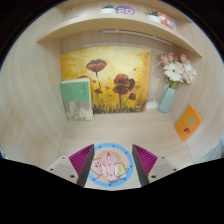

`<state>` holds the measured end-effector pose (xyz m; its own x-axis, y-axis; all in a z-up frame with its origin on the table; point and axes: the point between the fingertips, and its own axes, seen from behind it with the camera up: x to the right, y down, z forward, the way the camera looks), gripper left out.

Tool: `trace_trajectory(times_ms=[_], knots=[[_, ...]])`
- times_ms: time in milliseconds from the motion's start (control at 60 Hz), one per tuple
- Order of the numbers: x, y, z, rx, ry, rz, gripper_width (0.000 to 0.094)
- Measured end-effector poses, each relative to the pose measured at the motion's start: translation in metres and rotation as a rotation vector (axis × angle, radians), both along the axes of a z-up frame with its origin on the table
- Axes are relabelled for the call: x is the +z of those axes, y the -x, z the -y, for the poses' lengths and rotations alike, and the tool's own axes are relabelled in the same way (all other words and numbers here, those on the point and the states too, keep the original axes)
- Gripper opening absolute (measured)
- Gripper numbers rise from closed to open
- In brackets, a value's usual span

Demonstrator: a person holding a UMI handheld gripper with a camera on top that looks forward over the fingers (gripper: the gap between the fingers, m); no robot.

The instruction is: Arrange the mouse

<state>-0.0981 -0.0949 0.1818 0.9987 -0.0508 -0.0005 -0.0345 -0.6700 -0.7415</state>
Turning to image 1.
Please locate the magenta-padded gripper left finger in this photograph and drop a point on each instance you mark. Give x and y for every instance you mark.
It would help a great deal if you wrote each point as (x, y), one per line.
(71, 165)

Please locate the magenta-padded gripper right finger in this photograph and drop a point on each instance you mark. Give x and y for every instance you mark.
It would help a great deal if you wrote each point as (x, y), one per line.
(153, 165)

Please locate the pink computer mouse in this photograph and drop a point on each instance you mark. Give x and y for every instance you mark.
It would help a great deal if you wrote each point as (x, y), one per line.
(109, 166)

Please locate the round blue-rimmed cartoon mouse pad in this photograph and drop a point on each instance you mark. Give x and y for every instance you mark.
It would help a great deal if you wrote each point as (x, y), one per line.
(128, 163)

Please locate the orange booklet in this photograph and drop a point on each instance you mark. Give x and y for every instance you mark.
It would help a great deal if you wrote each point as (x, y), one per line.
(188, 123)

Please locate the teal faceted vase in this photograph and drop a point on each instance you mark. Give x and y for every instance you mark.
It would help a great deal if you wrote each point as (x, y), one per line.
(166, 100)

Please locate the green and beige book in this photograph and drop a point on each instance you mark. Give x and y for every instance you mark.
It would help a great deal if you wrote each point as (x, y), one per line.
(76, 98)

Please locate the white and pink flower bouquet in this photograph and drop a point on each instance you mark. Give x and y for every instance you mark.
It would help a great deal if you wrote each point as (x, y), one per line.
(175, 70)

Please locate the yellow poppy flower painting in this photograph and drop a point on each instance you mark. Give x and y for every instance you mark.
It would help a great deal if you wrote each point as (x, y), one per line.
(113, 73)

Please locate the wooden wall shelf with ornaments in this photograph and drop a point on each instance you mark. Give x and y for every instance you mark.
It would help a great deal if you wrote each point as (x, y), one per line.
(110, 21)

